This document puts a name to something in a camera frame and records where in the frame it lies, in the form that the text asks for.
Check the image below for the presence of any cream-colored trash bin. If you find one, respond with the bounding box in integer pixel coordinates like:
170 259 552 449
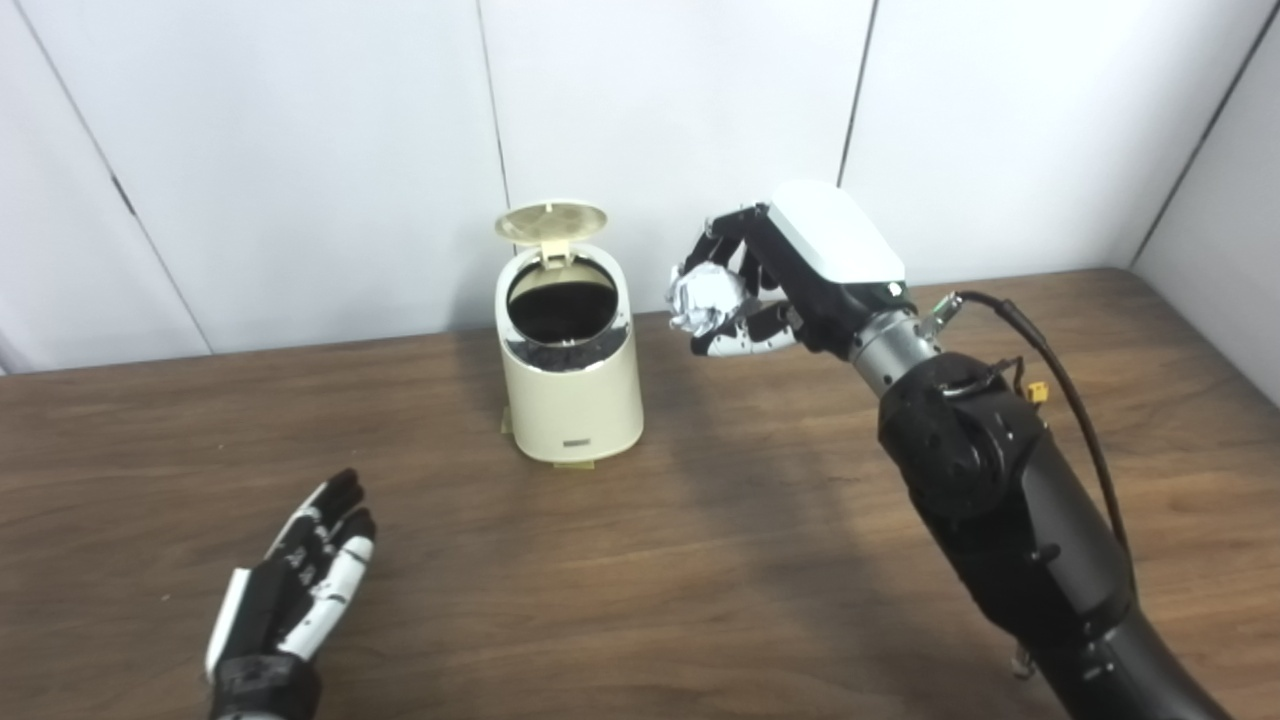
494 243 645 464

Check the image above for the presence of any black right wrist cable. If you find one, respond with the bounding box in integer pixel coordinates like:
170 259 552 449
925 290 1136 601

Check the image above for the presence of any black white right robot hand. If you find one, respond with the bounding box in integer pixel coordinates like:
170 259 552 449
668 180 916 359

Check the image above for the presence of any black bin liner bag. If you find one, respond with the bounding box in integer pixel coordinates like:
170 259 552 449
507 262 626 373

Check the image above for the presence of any round cream bin lid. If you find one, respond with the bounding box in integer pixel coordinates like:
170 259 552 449
495 200 609 269

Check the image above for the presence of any white paper ball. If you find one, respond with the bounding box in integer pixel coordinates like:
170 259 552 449
666 262 749 337

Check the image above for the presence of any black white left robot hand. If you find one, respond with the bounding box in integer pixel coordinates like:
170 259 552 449
204 468 378 720

